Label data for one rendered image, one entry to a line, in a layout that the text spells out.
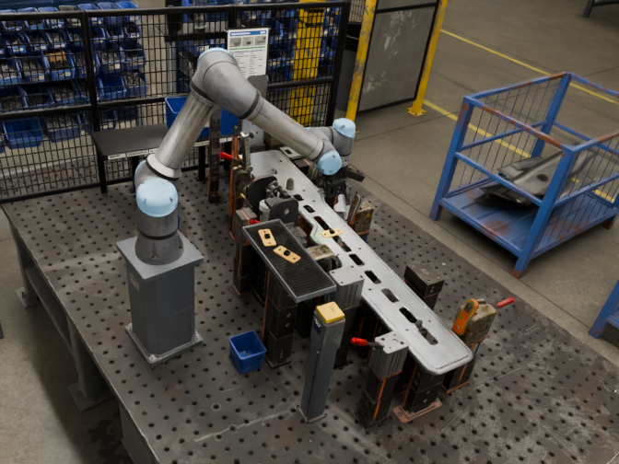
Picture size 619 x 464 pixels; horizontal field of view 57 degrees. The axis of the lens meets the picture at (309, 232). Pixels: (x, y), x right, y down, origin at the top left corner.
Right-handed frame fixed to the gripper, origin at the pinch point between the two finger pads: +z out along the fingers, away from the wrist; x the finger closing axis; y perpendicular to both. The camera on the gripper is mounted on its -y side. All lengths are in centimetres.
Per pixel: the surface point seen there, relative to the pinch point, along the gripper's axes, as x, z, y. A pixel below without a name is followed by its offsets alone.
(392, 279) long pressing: 31.2, 11.4, -5.7
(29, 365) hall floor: -72, 110, 112
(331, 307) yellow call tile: 48, -5, 33
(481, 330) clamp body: 62, 13, -19
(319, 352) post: 52, 8, 37
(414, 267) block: 31.4, 8.7, -14.3
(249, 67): -101, -14, -11
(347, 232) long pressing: 1.9, 11.4, -5.8
